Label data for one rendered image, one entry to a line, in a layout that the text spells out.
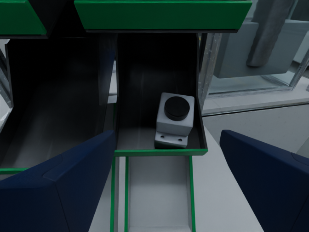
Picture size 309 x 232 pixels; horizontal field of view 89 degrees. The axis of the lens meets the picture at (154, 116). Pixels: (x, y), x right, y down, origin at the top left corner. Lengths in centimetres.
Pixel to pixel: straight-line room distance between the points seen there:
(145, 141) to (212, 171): 45
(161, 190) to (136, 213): 7
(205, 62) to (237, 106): 80
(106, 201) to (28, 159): 17
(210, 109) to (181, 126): 80
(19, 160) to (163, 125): 20
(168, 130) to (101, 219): 25
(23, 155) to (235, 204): 56
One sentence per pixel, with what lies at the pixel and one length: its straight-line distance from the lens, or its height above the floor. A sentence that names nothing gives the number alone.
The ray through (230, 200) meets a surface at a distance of 61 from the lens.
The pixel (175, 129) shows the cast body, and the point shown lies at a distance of 20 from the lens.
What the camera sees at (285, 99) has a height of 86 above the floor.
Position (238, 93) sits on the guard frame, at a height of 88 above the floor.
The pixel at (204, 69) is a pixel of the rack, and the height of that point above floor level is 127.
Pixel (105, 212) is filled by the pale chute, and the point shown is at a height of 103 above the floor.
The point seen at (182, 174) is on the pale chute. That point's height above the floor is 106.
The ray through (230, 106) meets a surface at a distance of 105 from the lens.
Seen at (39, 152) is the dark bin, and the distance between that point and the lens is 27.
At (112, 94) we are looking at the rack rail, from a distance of 30.
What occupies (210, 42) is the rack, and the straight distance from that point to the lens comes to 30.
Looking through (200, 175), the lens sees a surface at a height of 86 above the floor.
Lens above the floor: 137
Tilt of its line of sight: 36 degrees down
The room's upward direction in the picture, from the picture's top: straight up
